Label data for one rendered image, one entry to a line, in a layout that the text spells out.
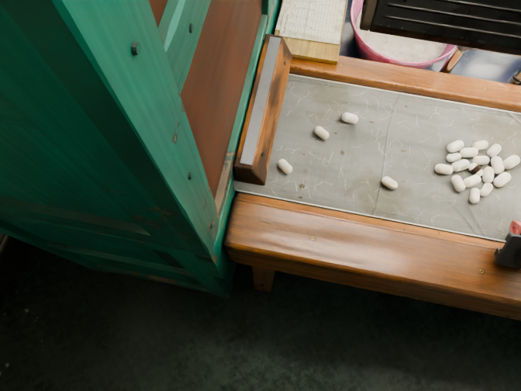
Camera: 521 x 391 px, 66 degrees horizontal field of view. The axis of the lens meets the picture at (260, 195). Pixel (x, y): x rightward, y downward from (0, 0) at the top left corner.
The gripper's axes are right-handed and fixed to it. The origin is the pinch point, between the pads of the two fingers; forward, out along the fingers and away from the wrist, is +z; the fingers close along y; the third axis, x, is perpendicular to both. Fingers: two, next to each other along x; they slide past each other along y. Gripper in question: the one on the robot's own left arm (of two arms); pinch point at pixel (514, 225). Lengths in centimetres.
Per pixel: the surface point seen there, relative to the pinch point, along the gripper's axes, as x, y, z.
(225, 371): 86, 54, 13
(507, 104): -17.1, 1.6, 20.9
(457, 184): -4.1, 11.1, 5.0
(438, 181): -3.0, 14.2, 6.5
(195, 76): -27, 56, -29
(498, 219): 0.6, 2.1, 2.1
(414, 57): -21.5, 21.2, 30.9
